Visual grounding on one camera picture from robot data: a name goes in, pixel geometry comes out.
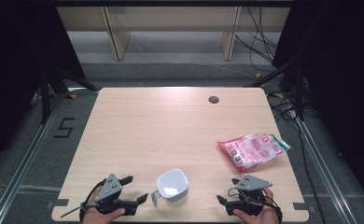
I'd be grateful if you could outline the black curtain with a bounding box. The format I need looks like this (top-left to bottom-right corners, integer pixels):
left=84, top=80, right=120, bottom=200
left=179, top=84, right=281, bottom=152
left=273, top=0, right=364, bottom=216
left=0, top=0, right=86, bottom=175

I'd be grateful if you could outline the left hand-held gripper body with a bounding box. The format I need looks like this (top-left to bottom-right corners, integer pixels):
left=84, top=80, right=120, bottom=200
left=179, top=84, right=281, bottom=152
left=94, top=173, right=137, bottom=217

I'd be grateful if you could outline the white measuring cup with handle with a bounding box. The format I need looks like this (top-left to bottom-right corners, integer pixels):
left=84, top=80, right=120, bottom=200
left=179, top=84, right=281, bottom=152
left=151, top=168, right=189, bottom=208

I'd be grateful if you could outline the person's right hand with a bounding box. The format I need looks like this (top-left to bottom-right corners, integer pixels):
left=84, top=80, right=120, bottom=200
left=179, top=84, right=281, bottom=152
left=232, top=187, right=281, bottom=224

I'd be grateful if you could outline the black table bracket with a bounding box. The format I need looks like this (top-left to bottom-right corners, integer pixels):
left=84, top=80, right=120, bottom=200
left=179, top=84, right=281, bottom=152
left=292, top=202, right=310, bottom=213
left=46, top=199, right=70, bottom=209

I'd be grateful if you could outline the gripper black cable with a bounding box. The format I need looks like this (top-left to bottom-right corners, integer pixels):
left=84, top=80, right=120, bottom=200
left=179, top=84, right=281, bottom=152
left=60, top=178, right=108, bottom=222
left=227, top=186, right=283, bottom=223

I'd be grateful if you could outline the tangle of black floor cables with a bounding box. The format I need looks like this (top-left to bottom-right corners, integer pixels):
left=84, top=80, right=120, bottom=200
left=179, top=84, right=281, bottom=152
left=268, top=90, right=300, bottom=122

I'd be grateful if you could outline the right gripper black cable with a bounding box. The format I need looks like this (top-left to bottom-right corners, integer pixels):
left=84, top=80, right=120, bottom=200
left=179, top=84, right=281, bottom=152
left=227, top=186, right=283, bottom=223

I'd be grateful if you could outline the red and white plastic bag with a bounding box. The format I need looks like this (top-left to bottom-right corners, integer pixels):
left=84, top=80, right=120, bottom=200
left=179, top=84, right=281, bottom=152
left=217, top=133, right=291, bottom=174

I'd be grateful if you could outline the bundle of black hanging cables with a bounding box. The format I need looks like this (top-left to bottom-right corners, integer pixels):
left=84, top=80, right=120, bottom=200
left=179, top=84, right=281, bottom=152
left=234, top=6, right=279, bottom=73

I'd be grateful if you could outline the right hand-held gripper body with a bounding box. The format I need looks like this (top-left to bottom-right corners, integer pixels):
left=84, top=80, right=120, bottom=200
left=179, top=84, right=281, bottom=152
left=225, top=174, right=273, bottom=217

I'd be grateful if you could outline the black metal stand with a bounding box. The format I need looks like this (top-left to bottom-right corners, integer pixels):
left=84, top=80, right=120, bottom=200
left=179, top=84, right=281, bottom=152
left=245, top=59, right=305, bottom=120
left=39, top=66, right=99, bottom=125

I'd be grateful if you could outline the light wooden shelf unit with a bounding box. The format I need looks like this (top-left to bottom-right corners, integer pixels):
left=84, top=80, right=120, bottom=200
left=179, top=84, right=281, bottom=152
left=56, top=6, right=291, bottom=62

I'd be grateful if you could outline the person's left hand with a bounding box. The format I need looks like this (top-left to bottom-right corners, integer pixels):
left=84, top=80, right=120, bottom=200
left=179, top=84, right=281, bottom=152
left=81, top=186, right=126, bottom=224

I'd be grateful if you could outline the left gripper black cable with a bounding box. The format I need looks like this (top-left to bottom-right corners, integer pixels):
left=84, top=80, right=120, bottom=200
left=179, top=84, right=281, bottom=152
left=60, top=178, right=108, bottom=222

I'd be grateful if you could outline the aluminium floor rail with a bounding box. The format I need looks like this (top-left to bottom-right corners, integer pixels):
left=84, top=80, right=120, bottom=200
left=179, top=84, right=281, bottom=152
left=0, top=92, right=66, bottom=224
left=295, top=118, right=358, bottom=224

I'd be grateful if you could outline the long black floor cable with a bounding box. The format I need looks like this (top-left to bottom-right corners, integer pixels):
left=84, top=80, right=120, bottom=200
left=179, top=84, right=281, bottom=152
left=296, top=120, right=328, bottom=224

